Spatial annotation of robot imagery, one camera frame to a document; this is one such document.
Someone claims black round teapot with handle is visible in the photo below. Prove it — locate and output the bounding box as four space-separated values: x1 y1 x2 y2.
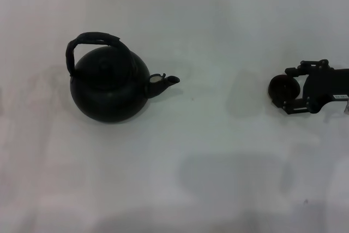
65 32 181 124

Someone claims small dark teacup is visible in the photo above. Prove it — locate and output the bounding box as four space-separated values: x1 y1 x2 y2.
267 75 302 103

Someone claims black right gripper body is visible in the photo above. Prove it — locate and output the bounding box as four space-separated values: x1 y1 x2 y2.
303 68 349 115

